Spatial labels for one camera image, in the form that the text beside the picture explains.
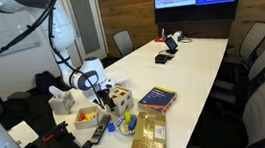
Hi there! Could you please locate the large yellow wooden block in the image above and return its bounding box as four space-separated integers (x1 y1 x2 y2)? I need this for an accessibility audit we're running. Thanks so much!
85 111 97 122

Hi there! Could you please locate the blue and orange book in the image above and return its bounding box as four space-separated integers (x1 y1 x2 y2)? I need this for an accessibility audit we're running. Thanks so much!
135 83 180 118

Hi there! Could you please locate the black and silver remote control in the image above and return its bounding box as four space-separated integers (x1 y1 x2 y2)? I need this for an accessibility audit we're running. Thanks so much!
86 113 115 145

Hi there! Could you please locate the brown cardboard box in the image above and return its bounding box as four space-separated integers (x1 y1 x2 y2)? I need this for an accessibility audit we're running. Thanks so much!
125 109 170 148

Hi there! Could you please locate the black bag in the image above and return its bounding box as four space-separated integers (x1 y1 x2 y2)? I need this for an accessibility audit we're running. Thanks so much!
35 70 58 94

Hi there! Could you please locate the open wooden tray box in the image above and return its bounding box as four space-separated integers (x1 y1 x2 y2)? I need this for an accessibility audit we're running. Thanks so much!
72 104 102 131

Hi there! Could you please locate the wooden shape sorter cube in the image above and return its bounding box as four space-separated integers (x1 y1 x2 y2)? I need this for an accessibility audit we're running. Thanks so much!
104 83 136 118

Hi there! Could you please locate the wooden tissue box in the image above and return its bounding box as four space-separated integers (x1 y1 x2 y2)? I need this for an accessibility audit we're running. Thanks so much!
45 83 77 118

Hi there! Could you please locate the blue flower-shaped block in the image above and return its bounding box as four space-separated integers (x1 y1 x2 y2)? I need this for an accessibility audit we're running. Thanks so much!
106 121 117 133

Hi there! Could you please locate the blue patterned paper plate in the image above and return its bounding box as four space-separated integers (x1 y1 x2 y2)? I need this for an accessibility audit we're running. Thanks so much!
113 113 140 137

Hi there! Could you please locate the small black box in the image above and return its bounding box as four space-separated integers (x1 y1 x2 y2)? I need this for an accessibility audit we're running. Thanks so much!
154 53 169 65

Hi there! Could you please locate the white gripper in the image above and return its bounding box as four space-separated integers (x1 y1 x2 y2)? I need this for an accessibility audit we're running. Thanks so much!
84 76 117 113

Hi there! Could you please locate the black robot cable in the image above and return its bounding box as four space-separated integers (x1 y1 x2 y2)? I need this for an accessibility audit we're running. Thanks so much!
0 0 105 120

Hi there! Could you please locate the red tray with bottle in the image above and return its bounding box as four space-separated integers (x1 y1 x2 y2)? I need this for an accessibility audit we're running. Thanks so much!
153 27 167 44

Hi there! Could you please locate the white wall board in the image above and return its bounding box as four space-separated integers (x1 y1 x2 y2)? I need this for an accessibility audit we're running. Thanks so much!
0 7 43 57

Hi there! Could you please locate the small tablet on stand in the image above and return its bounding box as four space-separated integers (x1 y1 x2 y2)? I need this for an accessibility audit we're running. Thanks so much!
164 36 180 55

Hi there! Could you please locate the white paper sheet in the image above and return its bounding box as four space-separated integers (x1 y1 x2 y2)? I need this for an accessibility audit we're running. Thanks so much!
6 119 41 148

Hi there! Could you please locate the blue rectangular wooden block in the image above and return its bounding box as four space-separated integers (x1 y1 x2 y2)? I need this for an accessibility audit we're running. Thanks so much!
127 118 138 132

